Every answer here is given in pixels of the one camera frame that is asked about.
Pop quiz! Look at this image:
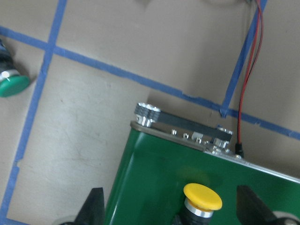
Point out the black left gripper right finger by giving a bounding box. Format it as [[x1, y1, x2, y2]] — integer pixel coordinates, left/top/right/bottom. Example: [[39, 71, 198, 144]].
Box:
[[236, 185, 278, 225]]

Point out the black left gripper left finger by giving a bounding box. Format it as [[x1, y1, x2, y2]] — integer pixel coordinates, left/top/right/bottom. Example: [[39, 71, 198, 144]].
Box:
[[74, 187, 105, 225]]

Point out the yellow push button switch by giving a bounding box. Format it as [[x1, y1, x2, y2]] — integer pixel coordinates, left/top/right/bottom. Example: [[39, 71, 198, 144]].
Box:
[[172, 183, 223, 225]]

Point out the green push button switch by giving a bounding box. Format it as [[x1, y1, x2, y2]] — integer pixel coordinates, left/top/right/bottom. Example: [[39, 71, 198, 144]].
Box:
[[0, 40, 30, 98]]

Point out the green conveyor belt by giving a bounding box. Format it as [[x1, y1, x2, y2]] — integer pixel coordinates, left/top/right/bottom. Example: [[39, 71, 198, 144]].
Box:
[[104, 103, 300, 225]]

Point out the red black power cable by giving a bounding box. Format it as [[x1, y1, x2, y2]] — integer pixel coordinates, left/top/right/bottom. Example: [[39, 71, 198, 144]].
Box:
[[234, 0, 264, 158]]

